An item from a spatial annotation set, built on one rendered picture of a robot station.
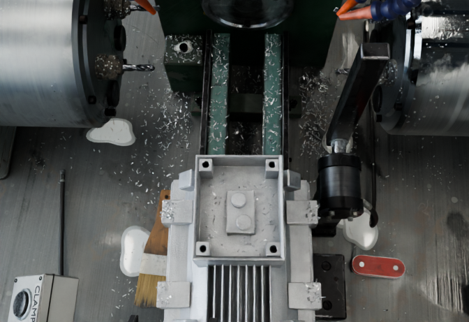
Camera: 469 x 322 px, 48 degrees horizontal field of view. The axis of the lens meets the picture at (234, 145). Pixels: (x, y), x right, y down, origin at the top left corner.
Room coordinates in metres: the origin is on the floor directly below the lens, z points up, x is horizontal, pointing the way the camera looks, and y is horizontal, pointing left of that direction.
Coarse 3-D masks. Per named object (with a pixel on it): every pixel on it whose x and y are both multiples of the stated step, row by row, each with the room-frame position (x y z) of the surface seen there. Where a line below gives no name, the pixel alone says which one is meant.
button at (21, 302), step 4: (20, 292) 0.07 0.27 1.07; (24, 292) 0.07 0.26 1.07; (16, 296) 0.07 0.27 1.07; (20, 296) 0.07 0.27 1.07; (24, 296) 0.07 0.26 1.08; (28, 296) 0.07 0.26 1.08; (16, 300) 0.06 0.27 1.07; (20, 300) 0.06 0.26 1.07; (24, 300) 0.06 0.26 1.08; (28, 300) 0.06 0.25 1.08; (16, 304) 0.06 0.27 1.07; (20, 304) 0.06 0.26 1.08; (24, 304) 0.06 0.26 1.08; (28, 304) 0.06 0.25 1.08; (16, 308) 0.06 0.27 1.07; (20, 308) 0.05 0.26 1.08; (24, 308) 0.05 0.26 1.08; (16, 312) 0.05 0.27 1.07; (20, 312) 0.05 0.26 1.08; (24, 312) 0.05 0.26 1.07; (20, 316) 0.05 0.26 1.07
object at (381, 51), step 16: (368, 48) 0.27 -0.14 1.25; (384, 48) 0.27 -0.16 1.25; (352, 64) 0.28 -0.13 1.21; (368, 64) 0.26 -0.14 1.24; (384, 64) 0.26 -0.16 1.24; (352, 80) 0.26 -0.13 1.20; (368, 80) 0.26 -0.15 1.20; (352, 96) 0.26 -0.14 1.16; (368, 96) 0.26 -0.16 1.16; (336, 112) 0.27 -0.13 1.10; (352, 112) 0.26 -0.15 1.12; (336, 128) 0.26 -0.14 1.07; (352, 128) 0.26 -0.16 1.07; (336, 144) 0.25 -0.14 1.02
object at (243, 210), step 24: (216, 168) 0.20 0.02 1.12; (240, 168) 0.20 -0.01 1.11; (264, 168) 0.20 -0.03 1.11; (216, 192) 0.17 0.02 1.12; (240, 192) 0.16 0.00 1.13; (264, 192) 0.17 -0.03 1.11; (216, 216) 0.14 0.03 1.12; (240, 216) 0.13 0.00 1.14; (264, 216) 0.14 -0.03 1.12; (216, 240) 0.11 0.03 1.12; (216, 264) 0.09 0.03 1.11; (240, 264) 0.08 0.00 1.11; (264, 264) 0.08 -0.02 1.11
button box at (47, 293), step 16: (16, 288) 0.08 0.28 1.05; (32, 288) 0.08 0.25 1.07; (48, 288) 0.07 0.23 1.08; (64, 288) 0.08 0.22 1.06; (32, 304) 0.06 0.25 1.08; (48, 304) 0.06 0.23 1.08; (64, 304) 0.06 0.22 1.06; (16, 320) 0.04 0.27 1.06; (32, 320) 0.04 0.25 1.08; (48, 320) 0.04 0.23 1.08; (64, 320) 0.04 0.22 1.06
